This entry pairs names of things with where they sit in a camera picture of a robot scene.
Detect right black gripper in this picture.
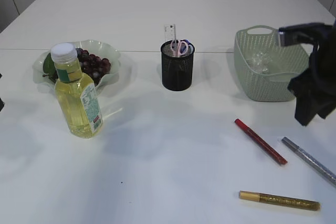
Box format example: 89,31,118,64
288,29,335,126

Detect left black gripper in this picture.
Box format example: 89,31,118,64
0,74,4,111

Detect silver glitter pen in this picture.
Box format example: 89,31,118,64
281,137,335,186

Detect red glitter pen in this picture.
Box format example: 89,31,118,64
234,119,288,165

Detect clear plastic sheet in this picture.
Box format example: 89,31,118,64
246,51,274,74

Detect yellow oil bottle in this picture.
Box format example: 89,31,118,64
50,42,103,138

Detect purple grape bunch with leaf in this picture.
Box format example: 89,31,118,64
43,48,112,86

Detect gold glitter pen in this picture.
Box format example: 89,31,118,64
239,190,321,211

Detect blue scissors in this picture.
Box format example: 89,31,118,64
181,39,195,55

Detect pink purple scissors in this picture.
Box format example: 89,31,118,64
170,40,189,58

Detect clear plastic ruler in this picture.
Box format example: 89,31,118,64
164,24,178,50

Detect green woven plastic basket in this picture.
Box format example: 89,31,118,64
234,25,309,102

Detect translucent green wavy plate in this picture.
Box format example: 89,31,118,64
32,39,121,94

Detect black mesh pen holder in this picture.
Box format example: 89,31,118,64
160,44,194,91

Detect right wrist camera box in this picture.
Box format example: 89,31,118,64
276,23,335,47

